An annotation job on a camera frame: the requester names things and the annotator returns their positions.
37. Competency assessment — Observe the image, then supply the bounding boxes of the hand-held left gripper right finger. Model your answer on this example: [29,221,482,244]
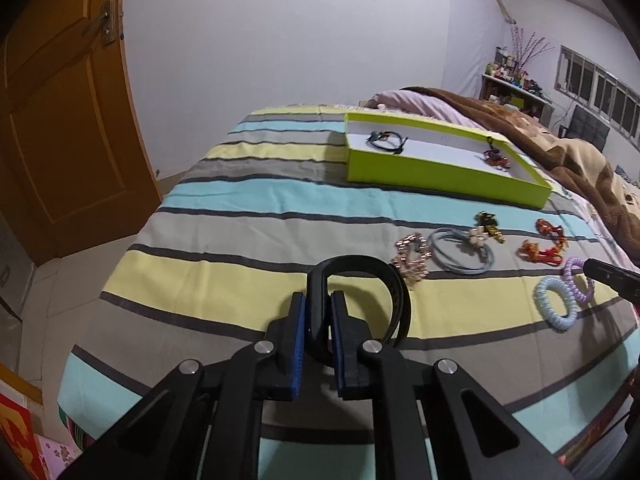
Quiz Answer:
[327,290,576,480]

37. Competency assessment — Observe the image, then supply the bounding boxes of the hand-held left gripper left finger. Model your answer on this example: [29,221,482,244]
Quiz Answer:
[60,292,308,480]

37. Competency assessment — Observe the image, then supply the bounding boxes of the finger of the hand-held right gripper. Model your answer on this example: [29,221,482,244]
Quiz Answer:
[584,258,640,306]

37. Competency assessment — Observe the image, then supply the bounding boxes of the black watch band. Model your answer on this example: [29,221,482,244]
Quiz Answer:
[306,255,412,366]

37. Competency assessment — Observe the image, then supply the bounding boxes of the purple spiral hair tie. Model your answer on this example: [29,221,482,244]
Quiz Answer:
[562,256,596,306]

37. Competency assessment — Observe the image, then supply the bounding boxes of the light blue spiral hair tie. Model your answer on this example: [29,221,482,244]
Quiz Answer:
[535,275,580,332]

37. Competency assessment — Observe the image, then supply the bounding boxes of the red knotted bracelet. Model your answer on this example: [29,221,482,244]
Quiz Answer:
[535,217,571,251]
[520,240,563,266]

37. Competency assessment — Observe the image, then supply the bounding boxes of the rose gold hair clip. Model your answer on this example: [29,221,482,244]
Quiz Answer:
[391,232,432,288]

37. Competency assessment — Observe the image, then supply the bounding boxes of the dark gold beaded hair accessory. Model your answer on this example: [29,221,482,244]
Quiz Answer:
[474,211,507,246]

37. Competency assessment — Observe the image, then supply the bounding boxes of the grey hair ties white beads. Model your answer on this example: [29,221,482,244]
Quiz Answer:
[430,226,496,277]

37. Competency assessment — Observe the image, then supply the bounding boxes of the lime green cardboard box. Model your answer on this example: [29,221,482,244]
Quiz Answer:
[344,111,553,209]

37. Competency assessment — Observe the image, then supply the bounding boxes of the black chair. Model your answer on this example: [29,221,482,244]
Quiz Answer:
[560,105,611,151]

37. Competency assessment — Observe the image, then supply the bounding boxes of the brown plush blanket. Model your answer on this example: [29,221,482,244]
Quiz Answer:
[400,86,640,253]

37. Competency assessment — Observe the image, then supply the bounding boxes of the striped bedsheet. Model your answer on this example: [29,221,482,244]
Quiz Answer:
[57,105,640,480]

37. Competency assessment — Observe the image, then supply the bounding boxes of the barred window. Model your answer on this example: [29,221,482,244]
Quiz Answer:
[555,45,640,143]

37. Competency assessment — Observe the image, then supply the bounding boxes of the group of bottles and jars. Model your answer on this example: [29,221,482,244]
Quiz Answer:
[487,46,548,96]

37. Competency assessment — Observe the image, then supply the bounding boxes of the decorative purple branches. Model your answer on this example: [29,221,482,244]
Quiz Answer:
[510,25,556,68]

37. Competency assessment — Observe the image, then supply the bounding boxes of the pink quilt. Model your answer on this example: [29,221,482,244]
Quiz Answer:
[362,89,496,133]

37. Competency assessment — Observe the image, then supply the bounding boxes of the pink floral box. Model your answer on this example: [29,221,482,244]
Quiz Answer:
[35,432,83,480]

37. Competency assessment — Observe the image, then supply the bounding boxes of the red printed board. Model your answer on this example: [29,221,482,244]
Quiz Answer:
[0,392,38,480]

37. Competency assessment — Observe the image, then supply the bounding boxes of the orange wooden door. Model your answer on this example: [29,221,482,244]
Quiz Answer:
[0,0,163,266]

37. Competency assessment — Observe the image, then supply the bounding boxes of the metal door latch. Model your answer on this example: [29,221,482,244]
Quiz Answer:
[82,1,121,48]

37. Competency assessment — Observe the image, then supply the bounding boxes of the dark knotted bracelet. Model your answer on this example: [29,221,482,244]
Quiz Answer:
[482,137,511,171]

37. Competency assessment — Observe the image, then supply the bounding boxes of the white wall shelf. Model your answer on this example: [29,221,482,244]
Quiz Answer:
[481,72,553,126]

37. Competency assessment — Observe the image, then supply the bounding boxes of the dark hair tie teal bead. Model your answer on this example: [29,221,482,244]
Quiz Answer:
[366,130,410,156]

